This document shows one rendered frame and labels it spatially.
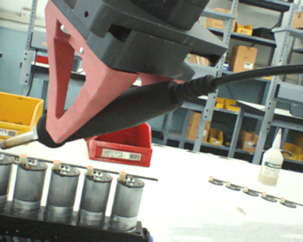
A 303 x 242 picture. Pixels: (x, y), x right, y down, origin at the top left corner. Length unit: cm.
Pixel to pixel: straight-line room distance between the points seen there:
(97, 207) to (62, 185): 3
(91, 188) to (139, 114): 14
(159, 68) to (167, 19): 2
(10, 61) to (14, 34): 33
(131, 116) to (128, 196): 13
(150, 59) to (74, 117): 6
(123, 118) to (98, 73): 3
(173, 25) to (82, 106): 6
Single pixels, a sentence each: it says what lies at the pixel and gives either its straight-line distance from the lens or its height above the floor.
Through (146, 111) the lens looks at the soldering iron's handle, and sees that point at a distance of 19.
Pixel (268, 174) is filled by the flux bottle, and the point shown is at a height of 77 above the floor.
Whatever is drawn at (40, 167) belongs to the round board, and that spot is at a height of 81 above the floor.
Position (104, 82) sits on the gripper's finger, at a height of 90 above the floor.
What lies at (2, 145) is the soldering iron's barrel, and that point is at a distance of 31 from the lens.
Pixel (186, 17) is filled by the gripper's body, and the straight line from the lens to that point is 19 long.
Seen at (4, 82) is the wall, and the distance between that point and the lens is 494.
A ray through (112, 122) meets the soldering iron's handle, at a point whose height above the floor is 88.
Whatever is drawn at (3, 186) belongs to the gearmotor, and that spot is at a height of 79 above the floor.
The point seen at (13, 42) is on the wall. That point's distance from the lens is 490.
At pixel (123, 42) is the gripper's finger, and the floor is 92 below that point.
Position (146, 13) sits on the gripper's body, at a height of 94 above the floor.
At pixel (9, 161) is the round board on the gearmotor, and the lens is 33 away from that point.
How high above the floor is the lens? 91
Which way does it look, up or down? 9 degrees down
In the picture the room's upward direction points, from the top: 12 degrees clockwise
